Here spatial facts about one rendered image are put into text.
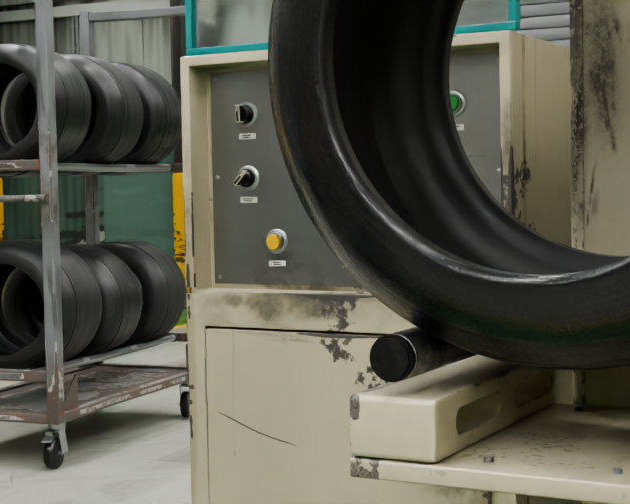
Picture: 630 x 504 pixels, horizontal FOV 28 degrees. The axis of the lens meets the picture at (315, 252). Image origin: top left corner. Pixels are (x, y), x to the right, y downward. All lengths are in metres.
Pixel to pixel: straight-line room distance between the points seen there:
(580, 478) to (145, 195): 10.91
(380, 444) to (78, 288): 3.82
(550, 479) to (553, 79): 0.92
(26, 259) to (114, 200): 7.20
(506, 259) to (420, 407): 0.29
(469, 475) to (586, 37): 0.56
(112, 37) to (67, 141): 7.32
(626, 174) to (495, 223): 0.17
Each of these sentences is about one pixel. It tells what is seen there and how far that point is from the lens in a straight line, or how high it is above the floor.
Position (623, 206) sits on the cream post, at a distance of 1.46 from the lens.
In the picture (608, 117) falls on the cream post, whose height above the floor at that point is 1.13.
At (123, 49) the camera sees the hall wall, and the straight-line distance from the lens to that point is 12.21.
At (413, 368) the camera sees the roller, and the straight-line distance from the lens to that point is 1.16.
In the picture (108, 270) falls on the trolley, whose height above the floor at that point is 0.73.
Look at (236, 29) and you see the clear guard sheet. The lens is 1.98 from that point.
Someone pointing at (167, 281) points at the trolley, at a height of 0.65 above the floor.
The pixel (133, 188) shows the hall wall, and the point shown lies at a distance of 12.01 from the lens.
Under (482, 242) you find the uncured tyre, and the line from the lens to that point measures 1.39.
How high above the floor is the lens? 1.06
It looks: 3 degrees down
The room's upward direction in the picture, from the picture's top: 1 degrees counter-clockwise
